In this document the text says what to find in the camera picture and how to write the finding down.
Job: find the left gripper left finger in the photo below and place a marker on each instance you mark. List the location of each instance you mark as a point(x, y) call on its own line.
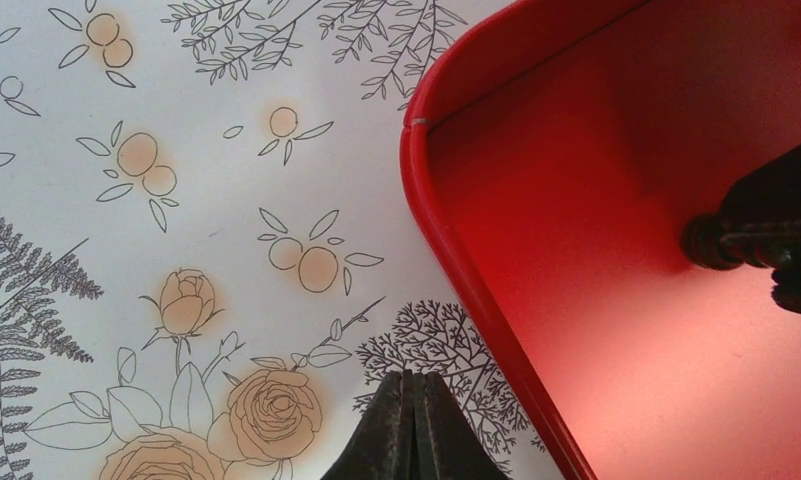
point(380, 447)

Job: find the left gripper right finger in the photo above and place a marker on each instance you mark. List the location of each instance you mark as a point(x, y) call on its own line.
point(445, 446)

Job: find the floral patterned table mat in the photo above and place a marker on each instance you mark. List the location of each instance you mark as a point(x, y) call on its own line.
point(206, 260)

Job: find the red plastic tray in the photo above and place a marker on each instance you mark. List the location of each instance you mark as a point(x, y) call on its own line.
point(552, 158)

